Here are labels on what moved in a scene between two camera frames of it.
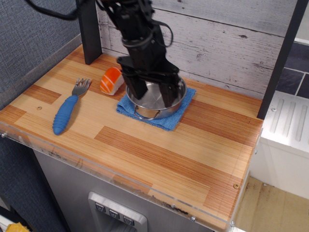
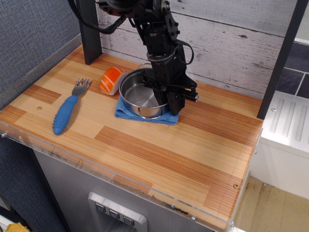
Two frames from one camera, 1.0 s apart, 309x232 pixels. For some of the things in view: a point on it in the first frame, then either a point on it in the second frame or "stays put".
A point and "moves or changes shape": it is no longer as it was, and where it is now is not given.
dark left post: x=90 y=33 stays put
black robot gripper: x=148 y=62 -> x=171 y=75
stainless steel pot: x=151 y=105 moves or changes shape
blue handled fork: x=63 y=113 stays put
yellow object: x=17 y=227 stays put
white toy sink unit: x=281 y=158 stays put
